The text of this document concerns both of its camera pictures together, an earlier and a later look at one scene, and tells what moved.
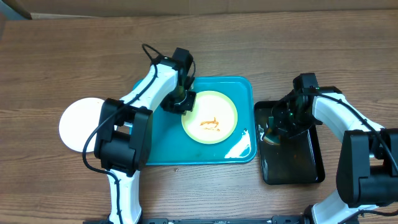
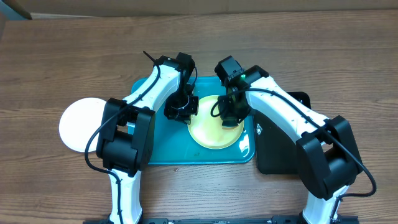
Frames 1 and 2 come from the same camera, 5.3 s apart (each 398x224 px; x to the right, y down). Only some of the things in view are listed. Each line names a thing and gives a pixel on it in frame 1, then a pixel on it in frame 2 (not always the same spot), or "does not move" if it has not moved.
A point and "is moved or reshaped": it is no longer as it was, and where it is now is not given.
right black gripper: (282, 117) to (226, 105)
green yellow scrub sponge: (271, 137) to (229, 124)
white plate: (78, 121) does not move
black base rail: (289, 219) does not move
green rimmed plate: (212, 119) is moved or reshaped
